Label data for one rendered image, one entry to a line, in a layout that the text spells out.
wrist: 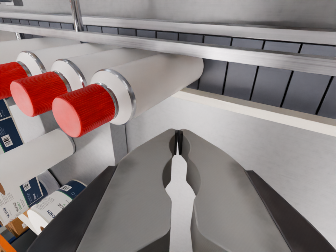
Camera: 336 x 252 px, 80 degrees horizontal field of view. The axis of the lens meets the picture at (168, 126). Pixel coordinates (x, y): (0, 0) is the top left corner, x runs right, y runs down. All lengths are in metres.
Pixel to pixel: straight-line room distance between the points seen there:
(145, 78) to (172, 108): 0.23
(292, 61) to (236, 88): 0.11
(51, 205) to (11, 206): 0.26
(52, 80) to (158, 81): 0.09
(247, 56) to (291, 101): 0.11
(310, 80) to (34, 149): 0.58
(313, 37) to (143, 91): 0.19
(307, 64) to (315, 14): 0.14
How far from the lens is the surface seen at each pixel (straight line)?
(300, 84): 0.29
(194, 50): 0.22
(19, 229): 4.72
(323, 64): 0.20
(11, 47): 0.40
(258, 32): 0.28
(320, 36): 0.28
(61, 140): 0.63
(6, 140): 0.82
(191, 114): 0.40
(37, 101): 0.20
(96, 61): 0.23
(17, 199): 0.95
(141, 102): 0.18
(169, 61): 0.23
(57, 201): 0.72
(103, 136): 0.52
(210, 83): 0.31
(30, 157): 0.60
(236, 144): 0.39
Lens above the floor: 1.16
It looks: 49 degrees down
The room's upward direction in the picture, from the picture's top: 129 degrees counter-clockwise
